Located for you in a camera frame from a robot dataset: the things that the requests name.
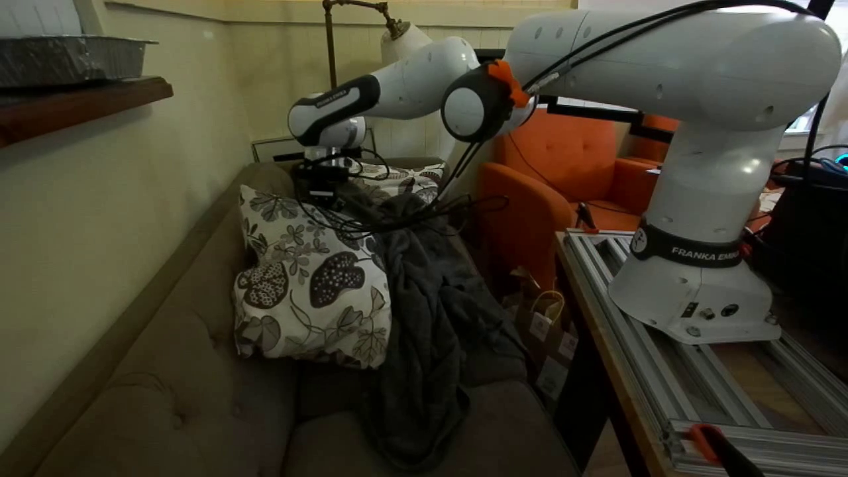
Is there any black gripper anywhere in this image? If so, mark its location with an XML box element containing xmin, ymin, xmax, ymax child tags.
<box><xmin>290</xmin><ymin>166</ymin><xmax>359</xmax><ymax>210</ymax></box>

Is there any large floral print pillow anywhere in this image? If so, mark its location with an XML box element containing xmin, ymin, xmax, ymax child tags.
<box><xmin>229</xmin><ymin>182</ymin><xmax>394</xmax><ymax>371</ymax></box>

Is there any small floral print pillow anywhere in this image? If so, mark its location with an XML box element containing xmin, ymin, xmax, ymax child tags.
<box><xmin>339</xmin><ymin>157</ymin><xmax>448</xmax><ymax>211</ymax></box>

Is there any dark grey blanket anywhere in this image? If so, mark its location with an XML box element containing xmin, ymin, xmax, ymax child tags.
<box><xmin>334</xmin><ymin>188</ymin><xmax>534</xmax><ymax>475</ymax></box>

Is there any orange armchair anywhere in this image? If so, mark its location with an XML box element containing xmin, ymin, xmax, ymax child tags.
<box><xmin>475</xmin><ymin>105</ymin><xmax>675</xmax><ymax>288</ymax></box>

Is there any brown tufted sofa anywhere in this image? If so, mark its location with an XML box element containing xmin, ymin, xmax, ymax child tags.
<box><xmin>0</xmin><ymin>157</ymin><xmax>583</xmax><ymax>477</ymax></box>

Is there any brown paper bag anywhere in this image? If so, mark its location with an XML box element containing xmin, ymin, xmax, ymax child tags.
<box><xmin>504</xmin><ymin>264</ymin><xmax>583</xmax><ymax>408</ymax></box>

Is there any small orange black clamp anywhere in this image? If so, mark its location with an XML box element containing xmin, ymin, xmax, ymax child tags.
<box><xmin>574</xmin><ymin>199</ymin><xmax>603</xmax><ymax>239</ymax></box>

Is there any silver foil tray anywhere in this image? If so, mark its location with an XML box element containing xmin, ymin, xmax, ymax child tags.
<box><xmin>0</xmin><ymin>35</ymin><xmax>162</xmax><ymax>92</ymax></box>

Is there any white box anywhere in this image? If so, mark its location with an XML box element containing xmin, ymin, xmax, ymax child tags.
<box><xmin>0</xmin><ymin>0</ymin><xmax>86</xmax><ymax>40</ymax></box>

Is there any black equipment box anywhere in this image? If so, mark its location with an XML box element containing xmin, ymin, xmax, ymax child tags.
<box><xmin>745</xmin><ymin>157</ymin><xmax>848</xmax><ymax>355</ymax></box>

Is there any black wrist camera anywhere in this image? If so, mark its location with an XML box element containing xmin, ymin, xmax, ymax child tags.
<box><xmin>298</xmin><ymin>147</ymin><xmax>365</xmax><ymax>177</ymax></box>

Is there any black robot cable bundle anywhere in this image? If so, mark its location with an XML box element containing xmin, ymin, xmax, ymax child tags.
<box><xmin>298</xmin><ymin>0</ymin><xmax>838</xmax><ymax>233</ymax></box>

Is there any orange cable holder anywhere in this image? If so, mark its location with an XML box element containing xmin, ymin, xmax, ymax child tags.
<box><xmin>485</xmin><ymin>57</ymin><xmax>533</xmax><ymax>110</ymax></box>

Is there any brown wooden wall shelf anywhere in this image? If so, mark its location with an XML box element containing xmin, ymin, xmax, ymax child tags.
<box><xmin>0</xmin><ymin>73</ymin><xmax>176</xmax><ymax>150</ymax></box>

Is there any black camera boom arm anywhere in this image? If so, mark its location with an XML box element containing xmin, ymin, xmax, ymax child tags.
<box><xmin>526</xmin><ymin>92</ymin><xmax>671</xmax><ymax>142</ymax></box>

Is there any aluminium profile robot base frame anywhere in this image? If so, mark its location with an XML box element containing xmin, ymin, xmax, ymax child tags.
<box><xmin>554</xmin><ymin>226</ymin><xmax>848</xmax><ymax>477</ymax></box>

